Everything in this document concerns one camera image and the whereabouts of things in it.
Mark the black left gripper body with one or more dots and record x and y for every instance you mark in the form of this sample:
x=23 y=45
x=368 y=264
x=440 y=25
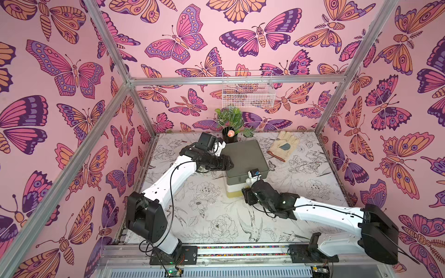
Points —
x=214 y=163

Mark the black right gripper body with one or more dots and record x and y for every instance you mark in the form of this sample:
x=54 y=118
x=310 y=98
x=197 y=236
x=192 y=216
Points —
x=248 y=194

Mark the grey three-drawer storage box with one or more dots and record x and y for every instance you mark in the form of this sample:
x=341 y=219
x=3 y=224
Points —
x=246 y=156

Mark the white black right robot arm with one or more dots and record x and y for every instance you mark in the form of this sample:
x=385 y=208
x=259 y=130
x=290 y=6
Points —
x=365 y=230

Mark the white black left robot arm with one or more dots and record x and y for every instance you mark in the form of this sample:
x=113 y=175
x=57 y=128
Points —
x=145 y=215

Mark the potted green plant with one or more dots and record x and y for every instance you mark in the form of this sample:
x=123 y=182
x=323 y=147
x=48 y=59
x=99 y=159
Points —
x=232 y=123

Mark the beige work glove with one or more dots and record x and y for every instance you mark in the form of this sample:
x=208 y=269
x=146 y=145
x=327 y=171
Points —
x=284 y=145

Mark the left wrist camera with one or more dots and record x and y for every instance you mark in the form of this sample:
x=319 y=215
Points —
x=208 y=140

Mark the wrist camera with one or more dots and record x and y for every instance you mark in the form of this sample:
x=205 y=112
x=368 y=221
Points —
x=208 y=140
x=253 y=177

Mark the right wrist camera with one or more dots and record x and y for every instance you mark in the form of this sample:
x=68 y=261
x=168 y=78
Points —
x=253 y=177

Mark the white wire wall basket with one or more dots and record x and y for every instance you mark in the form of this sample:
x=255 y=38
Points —
x=244 y=92

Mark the aluminium cage frame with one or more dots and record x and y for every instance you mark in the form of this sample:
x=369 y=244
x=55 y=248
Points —
x=47 y=137

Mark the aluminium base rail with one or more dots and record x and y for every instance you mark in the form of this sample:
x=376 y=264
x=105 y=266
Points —
x=264 y=260

